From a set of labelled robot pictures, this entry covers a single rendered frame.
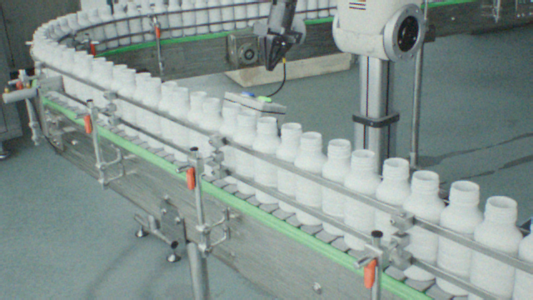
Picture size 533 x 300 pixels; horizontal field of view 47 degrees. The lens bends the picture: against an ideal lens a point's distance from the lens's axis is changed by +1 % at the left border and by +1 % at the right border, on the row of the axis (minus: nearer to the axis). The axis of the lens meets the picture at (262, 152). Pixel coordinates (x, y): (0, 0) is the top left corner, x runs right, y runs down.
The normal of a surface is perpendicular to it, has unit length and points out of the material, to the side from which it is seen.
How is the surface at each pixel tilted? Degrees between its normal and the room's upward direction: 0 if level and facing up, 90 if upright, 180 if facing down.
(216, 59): 90
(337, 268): 90
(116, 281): 0
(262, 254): 90
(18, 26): 90
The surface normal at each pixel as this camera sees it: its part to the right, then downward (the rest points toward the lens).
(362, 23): -0.76, 0.29
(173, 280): -0.05, -0.92
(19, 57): 0.66, 0.25
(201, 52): 0.38, 0.35
